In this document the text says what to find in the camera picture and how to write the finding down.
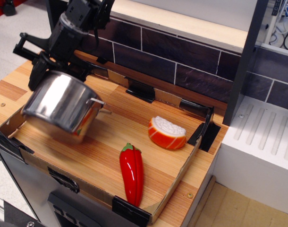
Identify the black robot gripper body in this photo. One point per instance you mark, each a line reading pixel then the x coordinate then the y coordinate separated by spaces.
pixel 60 51

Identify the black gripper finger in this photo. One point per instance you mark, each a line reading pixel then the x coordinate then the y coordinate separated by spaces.
pixel 40 66

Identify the shiny metal pot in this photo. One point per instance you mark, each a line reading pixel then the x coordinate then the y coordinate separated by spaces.
pixel 62 107

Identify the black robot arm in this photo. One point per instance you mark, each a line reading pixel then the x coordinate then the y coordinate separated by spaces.
pixel 89 15

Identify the cardboard fence with black tape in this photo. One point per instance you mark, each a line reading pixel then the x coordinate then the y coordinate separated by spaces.
pixel 82 183

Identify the black wheel on floor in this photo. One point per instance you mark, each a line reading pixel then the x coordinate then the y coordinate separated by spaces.
pixel 8 8

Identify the red toy chili pepper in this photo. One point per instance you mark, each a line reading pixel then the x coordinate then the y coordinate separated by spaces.
pixel 132 169

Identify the toy salmon sushi piece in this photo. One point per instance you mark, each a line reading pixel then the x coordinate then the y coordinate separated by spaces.
pixel 166 134

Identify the white sink drainboard unit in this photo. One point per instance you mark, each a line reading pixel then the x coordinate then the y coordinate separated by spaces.
pixel 253 157

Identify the dark grey vertical post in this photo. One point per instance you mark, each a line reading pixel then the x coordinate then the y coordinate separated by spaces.
pixel 239 85

